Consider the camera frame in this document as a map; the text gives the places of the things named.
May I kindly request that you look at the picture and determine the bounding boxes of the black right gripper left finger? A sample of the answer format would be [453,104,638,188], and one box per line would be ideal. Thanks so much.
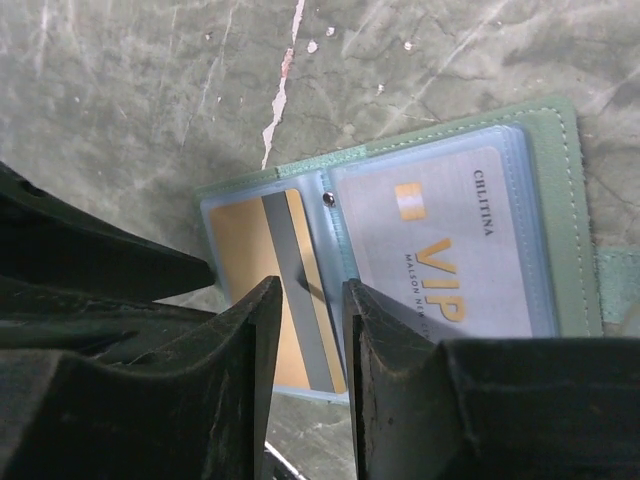
[1,276,283,479]

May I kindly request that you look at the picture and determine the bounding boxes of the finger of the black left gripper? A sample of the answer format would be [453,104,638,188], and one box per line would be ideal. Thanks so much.
[1,165,214,360]

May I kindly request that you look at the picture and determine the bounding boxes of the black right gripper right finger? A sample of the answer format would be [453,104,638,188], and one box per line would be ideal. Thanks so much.
[343,279,639,479]

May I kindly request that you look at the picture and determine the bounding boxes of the green card holder wallet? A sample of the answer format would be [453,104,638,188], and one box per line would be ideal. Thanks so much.
[195,97,639,404]

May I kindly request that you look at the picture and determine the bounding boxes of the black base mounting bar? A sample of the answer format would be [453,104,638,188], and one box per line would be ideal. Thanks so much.
[261,441,308,480]

